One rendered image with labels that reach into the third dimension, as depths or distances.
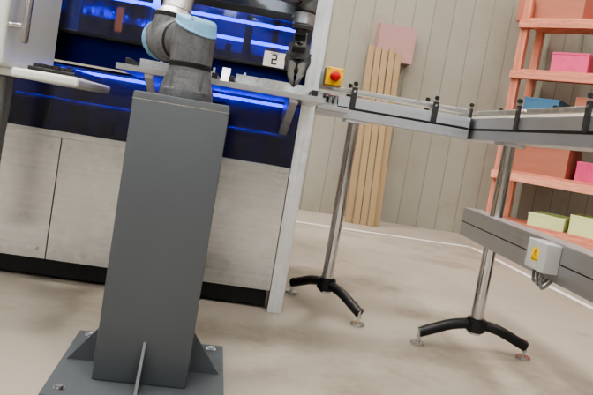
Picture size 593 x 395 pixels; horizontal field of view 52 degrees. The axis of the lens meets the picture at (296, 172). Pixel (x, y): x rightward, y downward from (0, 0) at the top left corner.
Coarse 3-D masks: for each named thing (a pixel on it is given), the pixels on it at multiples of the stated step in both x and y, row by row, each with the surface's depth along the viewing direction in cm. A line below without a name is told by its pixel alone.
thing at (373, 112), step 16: (320, 96) 258; (352, 96) 258; (368, 96) 262; (384, 96) 262; (320, 112) 258; (336, 112) 259; (352, 112) 259; (368, 112) 260; (384, 112) 260; (400, 112) 261; (416, 112) 261; (432, 112) 261; (464, 112) 266; (400, 128) 271; (416, 128) 262; (432, 128) 262; (448, 128) 263; (464, 128) 264
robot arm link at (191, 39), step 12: (180, 24) 165; (192, 24) 164; (204, 24) 165; (168, 36) 169; (180, 36) 165; (192, 36) 164; (204, 36) 165; (216, 36) 170; (168, 48) 170; (180, 48) 165; (192, 48) 164; (204, 48) 166; (180, 60) 165; (192, 60) 165; (204, 60) 166
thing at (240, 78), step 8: (240, 80) 212; (248, 80) 212; (256, 80) 212; (264, 80) 212; (272, 80) 213; (272, 88) 213; (280, 88) 213; (288, 88) 213; (296, 88) 214; (304, 88) 214
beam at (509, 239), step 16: (464, 208) 264; (464, 224) 262; (480, 224) 245; (496, 224) 230; (512, 224) 221; (480, 240) 243; (496, 240) 228; (512, 240) 215; (528, 240) 204; (560, 240) 195; (512, 256) 214; (576, 256) 174; (592, 256) 167; (560, 272) 181; (576, 272) 173; (592, 272) 166; (576, 288) 172; (592, 288) 165
